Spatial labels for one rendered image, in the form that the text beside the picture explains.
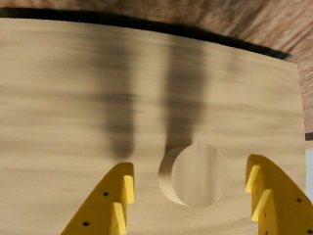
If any light wood drawer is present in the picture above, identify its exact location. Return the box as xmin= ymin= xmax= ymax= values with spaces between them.
xmin=0 ymin=19 xmax=306 ymax=235

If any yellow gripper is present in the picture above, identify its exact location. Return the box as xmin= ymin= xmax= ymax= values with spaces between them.
xmin=60 ymin=154 xmax=313 ymax=235

